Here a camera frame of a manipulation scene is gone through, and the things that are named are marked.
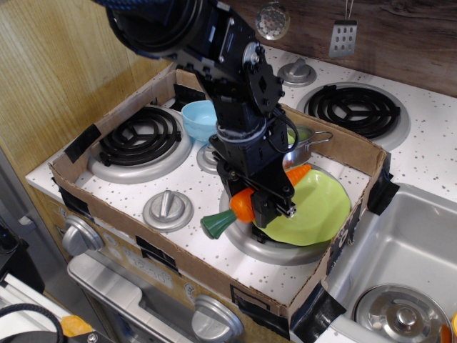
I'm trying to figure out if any hanging metal strainer ladle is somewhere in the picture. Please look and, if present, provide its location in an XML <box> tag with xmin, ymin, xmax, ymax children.
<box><xmin>255</xmin><ymin>1</ymin><xmax>291</xmax><ymax>41</ymax></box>

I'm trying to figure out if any orange yellow cloth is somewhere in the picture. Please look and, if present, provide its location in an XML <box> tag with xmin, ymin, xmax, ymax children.
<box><xmin>60</xmin><ymin>315</ymin><xmax>93</xmax><ymax>337</ymax></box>

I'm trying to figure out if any orange toy carrot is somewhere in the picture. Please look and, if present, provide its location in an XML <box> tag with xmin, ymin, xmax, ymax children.
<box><xmin>201</xmin><ymin>164</ymin><xmax>312</xmax><ymax>239</ymax></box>

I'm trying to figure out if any black braided cable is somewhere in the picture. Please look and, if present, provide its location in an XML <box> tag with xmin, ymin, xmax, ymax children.
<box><xmin>0</xmin><ymin>303</ymin><xmax>65</xmax><ymax>343</ymax></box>

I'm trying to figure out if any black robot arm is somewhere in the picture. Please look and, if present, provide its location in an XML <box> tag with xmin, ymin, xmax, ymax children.
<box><xmin>102</xmin><ymin>1</ymin><xmax>296</xmax><ymax>228</ymax></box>

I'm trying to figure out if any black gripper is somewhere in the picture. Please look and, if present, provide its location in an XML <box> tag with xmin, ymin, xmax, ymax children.
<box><xmin>209</xmin><ymin>123</ymin><xmax>296</xmax><ymax>229</ymax></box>

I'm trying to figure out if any silver right oven knob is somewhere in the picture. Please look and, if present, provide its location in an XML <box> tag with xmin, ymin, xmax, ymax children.
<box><xmin>191</xmin><ymin>294</ymin><xmax>244</xmax><ymax>343</ymax></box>

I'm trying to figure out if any black burner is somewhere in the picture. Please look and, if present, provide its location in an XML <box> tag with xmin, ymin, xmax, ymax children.
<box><xmin>219</xmin><ymin>167</ymin><xmax>335</xmax><ymax>267</ymax></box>
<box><xmin>88</xmin><ymin>106</ymin><xmax>192</xmax><ymax>184</ymax></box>
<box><xmin>296</xmin><ymin>82</ymin><xmax>411</xmax><ymax>151</ymax></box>

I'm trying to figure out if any silver oven door handle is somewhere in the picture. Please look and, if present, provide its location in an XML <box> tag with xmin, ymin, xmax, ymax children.
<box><xmin>67</xmin><ymin>254</ymin><xmax>197</xmax><ymax>342</ymax></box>

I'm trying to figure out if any steel pot lid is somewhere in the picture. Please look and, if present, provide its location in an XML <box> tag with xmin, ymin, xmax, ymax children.
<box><xmin>351</xmin><ymin>284</ymin><xmax>454</xmax><ymax>342</ymax></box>

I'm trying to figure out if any green toy vegetable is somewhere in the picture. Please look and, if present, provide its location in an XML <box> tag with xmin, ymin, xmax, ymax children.
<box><xmin>287</xmin><ymin>130</ymin><xmax>297</xmax><ymax>147</ymax></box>

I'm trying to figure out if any silver oven knob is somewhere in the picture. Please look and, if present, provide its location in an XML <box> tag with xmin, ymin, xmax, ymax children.
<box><xmin>191</xmin><ymin>294</ymin><xmax>244</xmax><ymax>343</ymax></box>
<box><xmin>62</xmin><ymin>215</ymin><xmax>104</xmax><ymax>257</ymax></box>

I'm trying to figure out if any silver left oven knob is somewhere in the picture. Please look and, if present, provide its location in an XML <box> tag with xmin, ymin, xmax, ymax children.
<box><xmin>62</xmin><ymin>215</ymin><xmax>104</xmax><ymax>257</ymax></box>

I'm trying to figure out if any light blue plastic bowl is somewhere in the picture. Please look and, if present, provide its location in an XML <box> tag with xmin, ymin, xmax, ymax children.
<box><xmin>181</xmin><ymin>100</ymin><xmax>217</xmax><ymax>142</ymax></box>

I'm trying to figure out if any silver stove knob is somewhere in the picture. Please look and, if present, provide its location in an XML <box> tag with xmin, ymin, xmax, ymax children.
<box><xmin>143</xmin><ymin>190</ymin><xmax>194</xmax><ymax>232</ymax></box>
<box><xmin>277</xmin><ymin>58</ymin><xmax>317</xmax><ymax>87</ymax></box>
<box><xmin>196</xmin><ymin>144</ymin><xmax>217</xmax><ymax>174</ymax></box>

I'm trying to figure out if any steel sink basin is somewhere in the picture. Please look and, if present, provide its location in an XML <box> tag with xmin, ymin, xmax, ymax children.
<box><xmin>291</xmin><ymin>182</ymin><xmax>457</xmax><ymax>343</ymax></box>

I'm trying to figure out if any light green plastic plate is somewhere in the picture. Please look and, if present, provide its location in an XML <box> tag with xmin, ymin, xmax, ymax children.
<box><xmin>262</xmin><ymin>169</ymin><xmax>351</xmax><ymax>247</ymax></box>

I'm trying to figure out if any back right black burner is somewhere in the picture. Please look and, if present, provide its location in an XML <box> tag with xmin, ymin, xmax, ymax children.
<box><xmin>296</xmin><ymin>82</ymin><xmax>411</xmax><ymax>151</ymax></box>

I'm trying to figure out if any front left black burner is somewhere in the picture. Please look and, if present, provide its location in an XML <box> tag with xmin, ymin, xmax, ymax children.
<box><xmin>88</xmin><ymin>106</ymin><xmax>192</xmax><ymax>184</ymax></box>

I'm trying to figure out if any silver back stove knob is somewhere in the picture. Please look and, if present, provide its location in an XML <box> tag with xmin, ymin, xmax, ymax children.
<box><xmin>277</xmin><ymin>58</ymin><xmax>317</xmax><ymax>87</ymax></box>

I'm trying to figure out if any silver middle stove knob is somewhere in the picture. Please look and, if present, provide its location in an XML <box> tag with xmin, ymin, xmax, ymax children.
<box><xmin>196</xmin><ymin>144</ymin><xmax>217</xmax><ymax>174</ymax></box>

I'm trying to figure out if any silver front stove knob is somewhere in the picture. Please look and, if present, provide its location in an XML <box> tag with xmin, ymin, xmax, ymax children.
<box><xmin>143</xmin><ymin>190</ymin><xmax>194</xmax><ymax>232</ymax></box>

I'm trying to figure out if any small steel pot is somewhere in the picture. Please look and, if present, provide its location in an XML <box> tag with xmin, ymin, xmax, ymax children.
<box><xmin>283</xmin><ymin>125</ymin><xmax>333</xmax><ymax>169</ymax></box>

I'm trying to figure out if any brown cardboard fence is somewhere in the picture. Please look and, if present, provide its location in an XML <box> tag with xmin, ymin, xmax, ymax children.
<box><xmin>50</xmin><ymin>69</ymin><xmax>391</xmax><ymax>342</ymax></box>

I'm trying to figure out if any hanging metal slotted spatula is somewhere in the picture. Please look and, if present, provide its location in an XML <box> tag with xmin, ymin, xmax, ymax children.
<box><xmin>328</xmin><ymin>1</ymin><xmax>358</xmax><ymax>58</ymax></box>

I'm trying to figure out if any front right black burner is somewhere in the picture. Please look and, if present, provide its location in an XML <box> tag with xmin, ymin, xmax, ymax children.
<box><xmin>219</xmin><ymin>167</ymin><xmax>335</xmax><ymax>267</ymax></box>

